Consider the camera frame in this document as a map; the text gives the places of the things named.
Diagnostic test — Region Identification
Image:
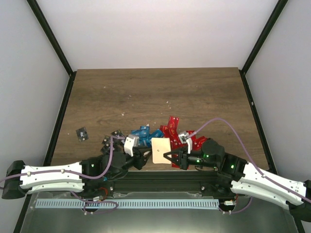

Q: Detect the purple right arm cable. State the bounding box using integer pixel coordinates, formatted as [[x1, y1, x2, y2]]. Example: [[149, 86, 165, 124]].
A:
[[187, 117, 311, 216]]

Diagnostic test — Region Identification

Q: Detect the blue vip card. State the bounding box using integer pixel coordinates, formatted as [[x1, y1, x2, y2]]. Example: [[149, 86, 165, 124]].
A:
[[148, 129, 164, 140], [131, 129, 149, 140]]

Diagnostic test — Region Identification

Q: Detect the blue VIP card centre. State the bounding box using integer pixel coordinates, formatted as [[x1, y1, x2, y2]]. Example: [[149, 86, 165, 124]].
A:
[[131, 129, 149, 140]]

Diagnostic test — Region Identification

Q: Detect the blue VIP card right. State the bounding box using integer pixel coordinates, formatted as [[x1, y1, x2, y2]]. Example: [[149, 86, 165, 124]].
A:
[[148, 129, 164, 140]]

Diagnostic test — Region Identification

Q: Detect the black frame post right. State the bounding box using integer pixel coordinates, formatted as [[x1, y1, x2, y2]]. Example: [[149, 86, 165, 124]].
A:
[[241, 0, 288, 74]]

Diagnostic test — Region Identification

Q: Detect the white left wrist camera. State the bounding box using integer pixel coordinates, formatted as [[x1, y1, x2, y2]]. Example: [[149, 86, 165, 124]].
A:
[[123, 134, 139, 157]]

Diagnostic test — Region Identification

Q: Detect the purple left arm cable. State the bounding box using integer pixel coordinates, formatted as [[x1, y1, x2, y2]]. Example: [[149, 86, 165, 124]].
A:
[[0, 135, 126, 216]]

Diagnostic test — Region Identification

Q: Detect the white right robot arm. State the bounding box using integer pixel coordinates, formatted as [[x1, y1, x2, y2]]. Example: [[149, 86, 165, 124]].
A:
[[163, 139, 311, 222]]

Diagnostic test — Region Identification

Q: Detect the black card top of pile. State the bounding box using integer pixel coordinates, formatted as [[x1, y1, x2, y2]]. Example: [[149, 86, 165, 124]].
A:
[[111, 130, 124, 139]]

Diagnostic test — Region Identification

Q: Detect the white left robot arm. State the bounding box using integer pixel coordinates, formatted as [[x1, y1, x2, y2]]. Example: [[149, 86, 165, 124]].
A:
[[1, 148, 151, 200]]

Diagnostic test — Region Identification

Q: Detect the lone black VIP card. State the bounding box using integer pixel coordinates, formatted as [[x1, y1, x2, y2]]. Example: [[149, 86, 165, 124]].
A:
[[76, 127, 89, 142]]

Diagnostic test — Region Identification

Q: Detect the black frame post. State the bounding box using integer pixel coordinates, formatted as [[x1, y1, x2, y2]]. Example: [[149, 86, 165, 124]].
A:
[[241, 0, 288, 74], [26, 0, 73, 76]]

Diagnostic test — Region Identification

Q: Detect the black frame post left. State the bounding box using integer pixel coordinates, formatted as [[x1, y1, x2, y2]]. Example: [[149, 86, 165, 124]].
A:
[[26, 0, 73, 76]]

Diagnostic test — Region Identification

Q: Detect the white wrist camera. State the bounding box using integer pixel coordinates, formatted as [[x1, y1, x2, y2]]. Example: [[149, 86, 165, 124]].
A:
[[178, 131, 196, 154], [123, 134, 139, 157]]

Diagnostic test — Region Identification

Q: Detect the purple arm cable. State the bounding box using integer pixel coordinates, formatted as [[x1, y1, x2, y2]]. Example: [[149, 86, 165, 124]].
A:
[[0, 135, 126, 216], [187, 117, 311, 216]]

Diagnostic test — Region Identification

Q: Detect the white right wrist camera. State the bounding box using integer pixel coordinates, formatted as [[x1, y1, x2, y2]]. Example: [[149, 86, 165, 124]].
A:
[[178, 131, 196, 154]]

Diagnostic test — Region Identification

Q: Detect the blue card top with chip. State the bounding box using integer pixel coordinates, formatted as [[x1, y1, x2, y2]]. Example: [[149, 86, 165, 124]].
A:
[[139, 125, 150, 131]]

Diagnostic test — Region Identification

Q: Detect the red VIP card top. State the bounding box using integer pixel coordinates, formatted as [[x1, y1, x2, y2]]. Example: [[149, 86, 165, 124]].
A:
[[168, 116, 179, 129]]

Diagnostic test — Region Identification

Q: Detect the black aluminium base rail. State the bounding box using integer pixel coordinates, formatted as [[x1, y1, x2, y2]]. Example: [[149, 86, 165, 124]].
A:
[[76, 170, 236, 199]]

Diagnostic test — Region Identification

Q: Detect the red VIP card long diagonal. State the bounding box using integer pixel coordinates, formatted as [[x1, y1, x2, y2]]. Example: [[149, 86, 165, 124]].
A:
[[159, 125, 180, 144]]

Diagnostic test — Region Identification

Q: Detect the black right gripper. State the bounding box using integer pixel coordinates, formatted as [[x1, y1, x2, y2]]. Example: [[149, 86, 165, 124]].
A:
[[164, 146, 219, 170]]

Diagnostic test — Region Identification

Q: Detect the black card middle of pile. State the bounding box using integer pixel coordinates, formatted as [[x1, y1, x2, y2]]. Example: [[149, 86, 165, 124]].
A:
[[102, 135, 115, 146]]

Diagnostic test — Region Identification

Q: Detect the light blue slotted cable duct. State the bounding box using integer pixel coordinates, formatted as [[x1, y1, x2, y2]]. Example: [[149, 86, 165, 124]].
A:
[[35, 199, 219, 210]]

